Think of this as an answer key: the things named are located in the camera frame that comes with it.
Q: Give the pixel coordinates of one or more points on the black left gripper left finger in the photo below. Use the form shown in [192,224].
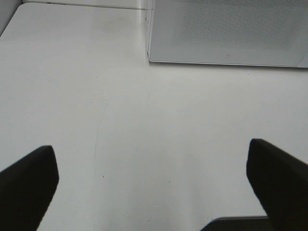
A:
[27,188]

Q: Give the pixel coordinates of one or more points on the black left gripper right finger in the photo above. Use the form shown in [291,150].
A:
[280,182]

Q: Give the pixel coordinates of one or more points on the white microwave oven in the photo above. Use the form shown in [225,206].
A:
[228,32]

